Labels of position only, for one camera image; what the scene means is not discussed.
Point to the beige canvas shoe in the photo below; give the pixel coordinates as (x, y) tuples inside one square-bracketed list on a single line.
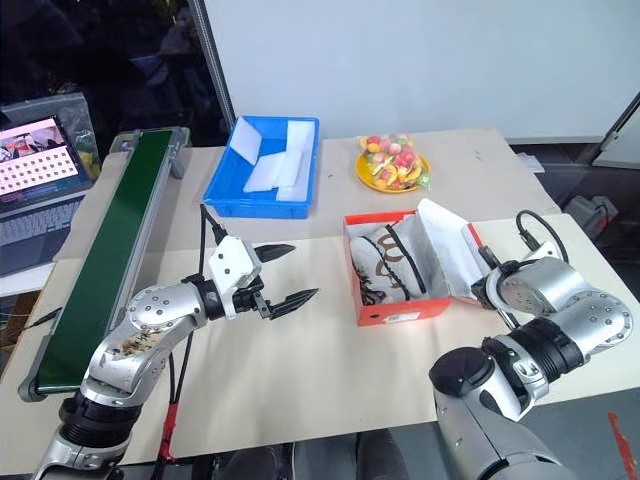
[(425, 265), (370, 270)]

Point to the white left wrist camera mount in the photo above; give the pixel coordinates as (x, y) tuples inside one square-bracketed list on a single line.
[(232, 265)]

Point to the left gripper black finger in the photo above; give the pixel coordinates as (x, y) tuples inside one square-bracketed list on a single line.
[(274, 252), (292, 302)]

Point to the grey metal frame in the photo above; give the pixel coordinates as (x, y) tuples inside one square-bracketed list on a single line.
[(617, 135)]

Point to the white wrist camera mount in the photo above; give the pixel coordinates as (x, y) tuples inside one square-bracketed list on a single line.
[(232, 265), (542, 251)]

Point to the aluminium profile post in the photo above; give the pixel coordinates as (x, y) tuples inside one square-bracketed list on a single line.
[(212, 65)]

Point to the white foam block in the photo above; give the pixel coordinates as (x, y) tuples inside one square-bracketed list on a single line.
[(300, 135), (295, 187), (243, 140), (267, 172)]

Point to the large beige cardboard sheet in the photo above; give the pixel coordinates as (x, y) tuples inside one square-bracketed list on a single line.
[(325, 370)]

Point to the green conveyor belt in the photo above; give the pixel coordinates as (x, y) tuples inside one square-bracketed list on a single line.
[(115, 240)]

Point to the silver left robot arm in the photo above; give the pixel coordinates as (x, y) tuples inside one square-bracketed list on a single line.
[(150, 320)]

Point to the white tissue paper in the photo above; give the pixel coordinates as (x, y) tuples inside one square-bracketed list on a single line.
[(445, 245)]

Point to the blue plastic bin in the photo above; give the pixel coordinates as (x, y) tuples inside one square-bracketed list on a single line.
[(222, 187)]

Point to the red and grey tool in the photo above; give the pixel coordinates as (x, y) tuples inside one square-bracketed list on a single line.
[(592, 210)]

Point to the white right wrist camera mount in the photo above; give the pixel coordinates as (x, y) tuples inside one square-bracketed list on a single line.
[(542, 251)]

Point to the clear plastic bag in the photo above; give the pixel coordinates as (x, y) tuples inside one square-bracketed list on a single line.
[(75, 112)]

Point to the red floor tape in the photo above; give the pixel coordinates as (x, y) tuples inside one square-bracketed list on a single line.
[(620, 440)]

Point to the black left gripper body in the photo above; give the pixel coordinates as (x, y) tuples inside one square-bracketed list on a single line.
[(255, 299)]

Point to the grey laptop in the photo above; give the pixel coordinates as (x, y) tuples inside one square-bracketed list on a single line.
[(30, 215)]

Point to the red cardboard box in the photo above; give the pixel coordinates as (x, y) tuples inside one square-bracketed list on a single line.
[(400, 312)]

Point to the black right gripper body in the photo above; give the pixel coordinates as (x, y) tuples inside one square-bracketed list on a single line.
[(481, 292)]

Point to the bag of colourful toy fruit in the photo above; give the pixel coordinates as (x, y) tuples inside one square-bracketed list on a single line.
[(392, 157)]

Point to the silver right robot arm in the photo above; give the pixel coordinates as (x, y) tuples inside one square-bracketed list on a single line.
[(550, 320)]

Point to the yellow plate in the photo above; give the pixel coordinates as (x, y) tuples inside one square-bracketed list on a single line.
[(367, 177)]

